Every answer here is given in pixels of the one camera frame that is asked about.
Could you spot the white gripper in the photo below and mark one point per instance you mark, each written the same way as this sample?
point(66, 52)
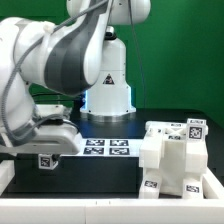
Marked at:
point(57, 140)

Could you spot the small white tagged cube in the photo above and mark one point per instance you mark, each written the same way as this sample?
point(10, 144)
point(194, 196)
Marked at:
point(46, 162)

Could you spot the white X-frame chair legs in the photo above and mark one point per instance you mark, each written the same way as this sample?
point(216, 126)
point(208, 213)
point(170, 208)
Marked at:
point(152, 148)

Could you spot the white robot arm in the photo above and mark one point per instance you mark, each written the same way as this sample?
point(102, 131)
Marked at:
point(64, 58)

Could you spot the white left fence bar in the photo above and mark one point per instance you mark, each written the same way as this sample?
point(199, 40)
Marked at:
point(7, 172)

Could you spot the white front fence bar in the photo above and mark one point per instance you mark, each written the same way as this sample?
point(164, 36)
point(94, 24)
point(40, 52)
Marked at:
point(111, 211)

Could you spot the white flat tagged base plate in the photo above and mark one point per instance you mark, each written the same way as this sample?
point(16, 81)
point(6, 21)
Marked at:
point(98, 147)

